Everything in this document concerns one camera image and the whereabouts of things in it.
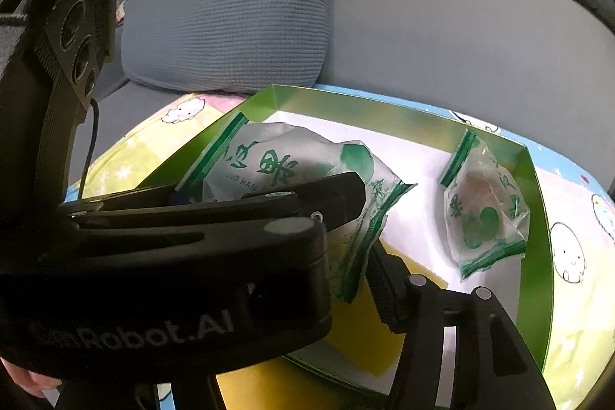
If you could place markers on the clear green-print fruit bag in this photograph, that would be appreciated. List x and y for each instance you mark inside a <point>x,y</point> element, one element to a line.
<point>480,222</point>
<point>269,150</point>

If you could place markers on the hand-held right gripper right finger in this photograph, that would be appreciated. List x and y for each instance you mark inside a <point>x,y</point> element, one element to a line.
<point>384,294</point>

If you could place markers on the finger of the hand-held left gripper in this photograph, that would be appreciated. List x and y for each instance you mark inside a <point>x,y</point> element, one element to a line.
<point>331,198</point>
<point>125,198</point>

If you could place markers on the green cardboard box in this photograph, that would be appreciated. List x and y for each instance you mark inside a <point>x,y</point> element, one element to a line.
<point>533,270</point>

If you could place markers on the grey ribbed throw pillow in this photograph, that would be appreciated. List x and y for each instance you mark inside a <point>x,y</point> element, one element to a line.
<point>230,6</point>

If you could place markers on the person's left hand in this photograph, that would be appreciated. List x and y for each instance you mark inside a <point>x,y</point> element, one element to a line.
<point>24,383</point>

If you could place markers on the pastel cartoon printed blanket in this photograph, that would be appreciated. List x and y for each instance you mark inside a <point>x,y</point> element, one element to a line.
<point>576,318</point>

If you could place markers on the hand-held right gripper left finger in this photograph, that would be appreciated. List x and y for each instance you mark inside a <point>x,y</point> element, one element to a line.
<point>197,395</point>

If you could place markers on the grey sofa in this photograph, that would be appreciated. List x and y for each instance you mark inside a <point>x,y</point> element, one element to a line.
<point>432,30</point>

